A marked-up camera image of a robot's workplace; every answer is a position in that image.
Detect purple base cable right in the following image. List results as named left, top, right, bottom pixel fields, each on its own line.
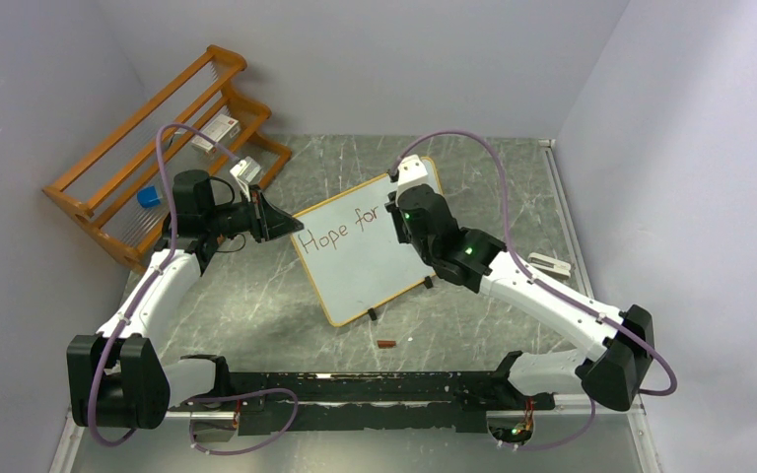
left=496, top=394, right=598, bottom=453

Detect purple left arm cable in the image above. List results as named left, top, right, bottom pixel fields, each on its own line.
left=86, top=123, right=245, bottom=448

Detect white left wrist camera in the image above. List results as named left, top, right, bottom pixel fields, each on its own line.
left=229, top=157, right=261, bottom=200

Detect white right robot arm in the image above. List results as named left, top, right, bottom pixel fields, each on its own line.
left=385, top=184, right=654, bottom=412

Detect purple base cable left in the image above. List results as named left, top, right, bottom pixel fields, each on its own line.
left=182, top=388, right=301, bottom=457

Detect yellow framed whiteboard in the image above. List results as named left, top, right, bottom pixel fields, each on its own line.
left=291, top=174, right=436, bottom=327

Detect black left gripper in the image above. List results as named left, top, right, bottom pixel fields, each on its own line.
left=205, top=185, right=303, bottom=243

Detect grey cardboard box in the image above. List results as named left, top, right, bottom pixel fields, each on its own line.
left=190, top=113, right=241, bottom=156

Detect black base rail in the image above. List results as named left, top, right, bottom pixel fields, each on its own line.
left=167, top=352, right=555, bottom=436

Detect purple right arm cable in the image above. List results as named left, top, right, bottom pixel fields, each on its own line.
left=387, top=129, right=679, bottom=397

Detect blue cube block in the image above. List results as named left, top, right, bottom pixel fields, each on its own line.
left=135, top=185, right=164, bottom=209

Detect white whiteboard eraser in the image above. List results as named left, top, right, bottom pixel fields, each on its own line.
left=527, top=252, right=572, bottom=281

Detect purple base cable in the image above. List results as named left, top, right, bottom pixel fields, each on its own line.
left=182, top=388, right=301, bottom=457
left=496, top=394, right=598, bottom=453

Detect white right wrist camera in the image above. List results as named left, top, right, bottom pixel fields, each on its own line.
left=391, top=155, right=429, bottom=195

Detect orange wooden rack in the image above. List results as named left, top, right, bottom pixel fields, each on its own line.
left=42, top=43, right=293, bottom=275

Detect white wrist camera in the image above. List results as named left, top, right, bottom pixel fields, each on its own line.
left=391, top=155, right=429, bottom=195
left=229, top=157, right=261, bottom=200

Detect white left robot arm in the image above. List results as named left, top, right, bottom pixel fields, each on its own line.
left=66, top=169, right=304, bottom=430

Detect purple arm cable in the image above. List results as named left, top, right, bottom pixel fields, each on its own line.
left=387, top=129, right=679, bottom=397
left=86, top=123, right=245, bottom=448

